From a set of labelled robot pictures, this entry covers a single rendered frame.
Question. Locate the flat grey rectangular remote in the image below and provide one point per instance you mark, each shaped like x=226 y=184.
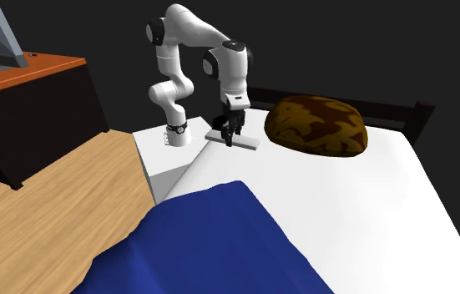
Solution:
x=246 y=141

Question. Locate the white bed with dark frame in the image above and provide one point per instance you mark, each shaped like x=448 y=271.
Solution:
x=355 y=203

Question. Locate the blue blanket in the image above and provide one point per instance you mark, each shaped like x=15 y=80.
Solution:
x=209 y=248

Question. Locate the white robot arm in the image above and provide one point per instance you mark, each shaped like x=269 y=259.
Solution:
x=229 y=73

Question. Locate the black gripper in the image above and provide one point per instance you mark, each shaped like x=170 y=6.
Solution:
x=231 y=119

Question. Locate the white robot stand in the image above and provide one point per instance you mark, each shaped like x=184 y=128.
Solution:
x=164 y=156

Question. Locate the dark desk with orange top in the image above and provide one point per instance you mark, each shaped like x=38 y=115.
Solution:
x=30 y=110

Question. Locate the brown patterned pillow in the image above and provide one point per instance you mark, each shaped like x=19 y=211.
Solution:
x=317 y=125

